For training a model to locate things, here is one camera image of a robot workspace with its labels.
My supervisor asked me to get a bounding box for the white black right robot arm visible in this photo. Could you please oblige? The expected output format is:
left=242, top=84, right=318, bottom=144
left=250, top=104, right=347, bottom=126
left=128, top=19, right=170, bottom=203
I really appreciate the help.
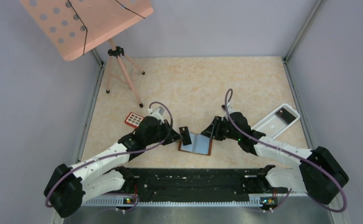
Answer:
left=201, top=112, right=349, bottom=205

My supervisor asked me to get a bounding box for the aluminium frame rail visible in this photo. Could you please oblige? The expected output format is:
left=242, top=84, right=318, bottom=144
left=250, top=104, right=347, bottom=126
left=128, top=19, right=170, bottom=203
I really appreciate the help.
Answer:
left=283, top=0, right=328, bottom=63

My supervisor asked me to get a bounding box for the white plastic basket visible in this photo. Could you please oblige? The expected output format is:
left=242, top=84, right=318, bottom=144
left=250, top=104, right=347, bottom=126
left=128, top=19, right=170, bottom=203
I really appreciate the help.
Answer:
left=251, top=103, right=300, bottom=139

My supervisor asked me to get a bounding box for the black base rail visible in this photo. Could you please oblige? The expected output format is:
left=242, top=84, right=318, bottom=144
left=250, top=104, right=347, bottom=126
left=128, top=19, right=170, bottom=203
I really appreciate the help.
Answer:
left=83, top=167, right=288, bottom=207

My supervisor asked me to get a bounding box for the black VIP credit card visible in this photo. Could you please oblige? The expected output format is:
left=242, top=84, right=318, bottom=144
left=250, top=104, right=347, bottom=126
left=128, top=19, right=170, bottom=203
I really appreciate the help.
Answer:
left=275, top=107, right=297, bottom=125

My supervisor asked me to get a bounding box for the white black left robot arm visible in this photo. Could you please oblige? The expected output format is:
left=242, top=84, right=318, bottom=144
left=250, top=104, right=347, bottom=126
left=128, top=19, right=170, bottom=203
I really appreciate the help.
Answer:
left=43, top=116, right=182, bottom=218

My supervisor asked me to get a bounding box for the red block with white grid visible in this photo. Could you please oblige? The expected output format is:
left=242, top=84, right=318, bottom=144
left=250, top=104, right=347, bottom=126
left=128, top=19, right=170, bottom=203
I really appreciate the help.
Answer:
left=124, top=112, right=144, bottom=128

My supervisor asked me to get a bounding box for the pink music stand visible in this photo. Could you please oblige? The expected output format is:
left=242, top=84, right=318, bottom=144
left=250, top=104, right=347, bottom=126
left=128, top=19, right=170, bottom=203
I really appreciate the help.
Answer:
left=20, top=0, right=154, bottom=107

